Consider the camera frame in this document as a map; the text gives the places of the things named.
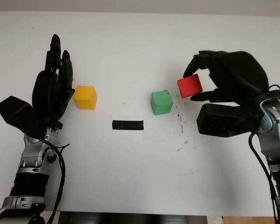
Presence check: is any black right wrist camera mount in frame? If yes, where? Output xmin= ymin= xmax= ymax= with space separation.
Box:
xmin=196 ymin=103 xmax=264 ymax=138

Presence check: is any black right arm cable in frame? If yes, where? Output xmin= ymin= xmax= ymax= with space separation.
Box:
xmin=248 ymin=85 xmax=280 ymax=224

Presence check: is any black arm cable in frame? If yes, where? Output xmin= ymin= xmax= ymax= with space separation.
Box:
xmin=248 ymin=85 xmax=280 ymax=224
xmin=41 ymin=139 xmax=70 ymax=224

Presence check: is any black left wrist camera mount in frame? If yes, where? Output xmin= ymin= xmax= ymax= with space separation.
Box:
xmin=0 ymin=95 xmax=47 ymax=140

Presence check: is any red wooden block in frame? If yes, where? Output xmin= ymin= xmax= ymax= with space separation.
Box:
xmin=177 ymin=74 xmax=203 ymax=98

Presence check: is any dark robot torso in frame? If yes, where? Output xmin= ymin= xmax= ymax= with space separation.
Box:
xmin=60 ymin=211 xmax=208 ymax=224

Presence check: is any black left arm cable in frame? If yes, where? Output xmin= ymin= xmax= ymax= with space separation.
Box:
xmin=41 ymin=139 xmax=70 ymax=224

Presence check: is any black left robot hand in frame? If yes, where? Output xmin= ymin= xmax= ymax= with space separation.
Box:
xmin=32 ymin=34 xmax=76 ymax=128

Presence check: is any green wooden block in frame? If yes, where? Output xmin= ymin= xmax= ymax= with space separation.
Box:
xmin=150 ymin=90 xmax=174 ymax=116

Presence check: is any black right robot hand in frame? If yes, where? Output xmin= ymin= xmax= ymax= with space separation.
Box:
xmin=182 ymin=50 xmax=270 ymax=105

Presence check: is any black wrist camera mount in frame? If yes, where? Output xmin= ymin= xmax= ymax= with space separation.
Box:
xmin=0 ymin=95 xmax=47 ymax=140
xmin=196 ymin=103 xmax=264 ymax=138

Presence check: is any yellow wooden block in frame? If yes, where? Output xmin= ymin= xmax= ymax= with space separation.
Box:
xmin=74 ymin=85 xmax=98 ymax=110

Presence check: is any black tape strip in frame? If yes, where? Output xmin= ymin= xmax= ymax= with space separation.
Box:
xmin=112 ymin=119 xmax=145 ymax=131

